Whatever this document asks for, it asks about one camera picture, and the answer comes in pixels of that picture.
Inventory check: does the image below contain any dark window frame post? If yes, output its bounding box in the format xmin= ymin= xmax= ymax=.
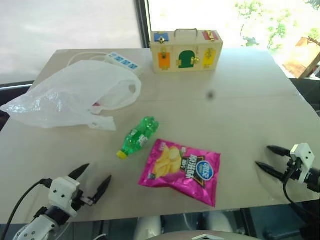
xmin=134 ymin=0 xmax=152 ymax=50

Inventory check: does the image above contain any wooden crate outside window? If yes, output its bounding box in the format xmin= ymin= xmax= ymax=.
xmin=282 ymin=36 xmax=320 ymax=79

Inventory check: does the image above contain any grey rounded robot body part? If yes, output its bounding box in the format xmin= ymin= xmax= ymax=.
xmin=133 ymin=214 xmax=162 ymax=240
xmin=204 ymin=211 xmax=234 ymax=234

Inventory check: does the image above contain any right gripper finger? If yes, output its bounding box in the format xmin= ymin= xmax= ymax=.
xmin=254 ymin=161 xmax=286 ymax=182
xmin=266 ymin=145 xmax=293 ymax=158

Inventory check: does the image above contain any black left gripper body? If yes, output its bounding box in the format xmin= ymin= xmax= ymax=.
xmin=71 ymin=189 xmax=98 ymax=211

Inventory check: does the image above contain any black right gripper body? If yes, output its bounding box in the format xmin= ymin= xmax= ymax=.
xmin=283 ymin=157 xmax=305 ymax=182

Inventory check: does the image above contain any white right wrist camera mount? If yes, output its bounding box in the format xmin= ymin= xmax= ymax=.
xmin=289 ymin=142 xmax=316 ymax=185

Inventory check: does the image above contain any green tree outside window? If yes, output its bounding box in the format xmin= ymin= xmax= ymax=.
xmin=233 ymin=0 xmax=320 ymax=52

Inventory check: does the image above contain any pink potato chips bag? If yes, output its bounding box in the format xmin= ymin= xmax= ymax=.
xmin=138 ymin=138 xmax=222 ymax=208

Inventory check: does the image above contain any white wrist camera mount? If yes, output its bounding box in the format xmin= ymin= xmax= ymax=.
xmin=47 ymin=176 xmax=81 ymax=218
xmin=289 ymin=142 xmax=316 ymax=185

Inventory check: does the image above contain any wooden lock box with handle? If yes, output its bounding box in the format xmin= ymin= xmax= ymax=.
xmin=149 ymin=28 xmax=224 ymax=75

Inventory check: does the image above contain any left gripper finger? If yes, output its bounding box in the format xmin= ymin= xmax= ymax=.
xmin=68 ymin=163 xmax=91 ymax=180
xmin=90 ymin=174 xmax=113 ymax=205

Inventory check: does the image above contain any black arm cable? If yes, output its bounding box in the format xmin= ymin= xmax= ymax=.
xmin=282 ymin=157 xmax=320 ymax=226
xmin=0 ymin=177 xmax=53 ymax=240

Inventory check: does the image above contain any green plastic bottle yellow cap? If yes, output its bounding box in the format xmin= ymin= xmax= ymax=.
xmin=116 ymin=116 xmax=160 ymax=160

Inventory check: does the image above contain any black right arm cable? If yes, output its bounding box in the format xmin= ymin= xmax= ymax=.
xmin=282 ymin=157 xmax=320 ymax=226

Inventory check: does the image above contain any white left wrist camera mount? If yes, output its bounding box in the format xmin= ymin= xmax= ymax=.
xmin=47 ymin=176 xmax=81 ymax=218

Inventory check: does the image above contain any white power strip cord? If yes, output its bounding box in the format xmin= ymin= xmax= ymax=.
xmin=66 ymin=51 xmax=111 ymax=69

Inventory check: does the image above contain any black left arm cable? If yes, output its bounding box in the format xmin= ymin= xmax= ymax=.
xmin=0 ymin=177 xmax=53 ymax=240

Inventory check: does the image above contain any white power strip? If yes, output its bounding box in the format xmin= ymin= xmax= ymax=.
xmin=104 ymin=51 xmax=145 ymax=76

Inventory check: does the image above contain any dark window sill rail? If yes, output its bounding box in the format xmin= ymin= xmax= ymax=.
xmin=0 ymin=80 xmax=36 ymax=94

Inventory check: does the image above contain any white translucent plastic bag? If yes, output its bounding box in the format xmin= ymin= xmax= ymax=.
xmin=0 ymin=59 xmax=143 ymax=132

